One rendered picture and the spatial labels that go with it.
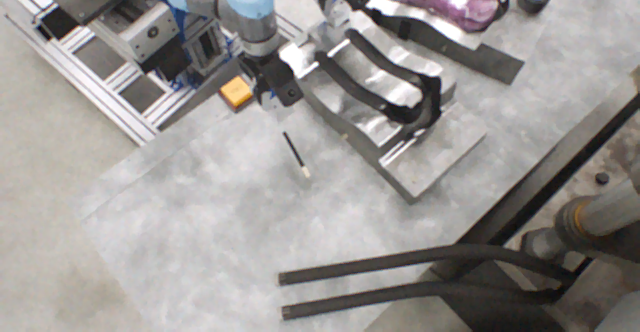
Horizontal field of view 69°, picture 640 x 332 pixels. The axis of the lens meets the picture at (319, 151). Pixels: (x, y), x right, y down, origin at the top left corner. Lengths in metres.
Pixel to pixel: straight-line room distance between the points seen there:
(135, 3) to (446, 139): 0.84
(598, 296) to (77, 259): 1.82
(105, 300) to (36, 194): 0.59
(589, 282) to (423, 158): 0.46
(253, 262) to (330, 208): 0.22
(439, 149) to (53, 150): 1.78
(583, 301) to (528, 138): 0.40
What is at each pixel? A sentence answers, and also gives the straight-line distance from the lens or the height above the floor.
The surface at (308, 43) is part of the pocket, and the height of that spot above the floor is 0.86.
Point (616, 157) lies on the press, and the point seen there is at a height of 0.79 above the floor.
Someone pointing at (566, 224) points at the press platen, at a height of 1.04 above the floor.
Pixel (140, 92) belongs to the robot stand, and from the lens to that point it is 2.12.
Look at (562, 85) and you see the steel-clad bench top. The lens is 1.41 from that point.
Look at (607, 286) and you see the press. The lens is 1.26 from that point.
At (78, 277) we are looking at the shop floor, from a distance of 2.15.
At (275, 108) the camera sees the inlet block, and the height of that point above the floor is 0.96.
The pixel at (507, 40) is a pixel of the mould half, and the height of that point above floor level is 0.91.
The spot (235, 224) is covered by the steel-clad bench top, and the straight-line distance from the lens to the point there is 1.14.
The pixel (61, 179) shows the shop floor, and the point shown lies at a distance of 2.33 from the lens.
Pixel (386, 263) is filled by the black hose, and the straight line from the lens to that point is 1.01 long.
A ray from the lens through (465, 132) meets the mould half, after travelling 1.18.
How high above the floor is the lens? 1.87
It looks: 66 degrees down
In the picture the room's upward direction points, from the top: 4 degrees counter-clockwise
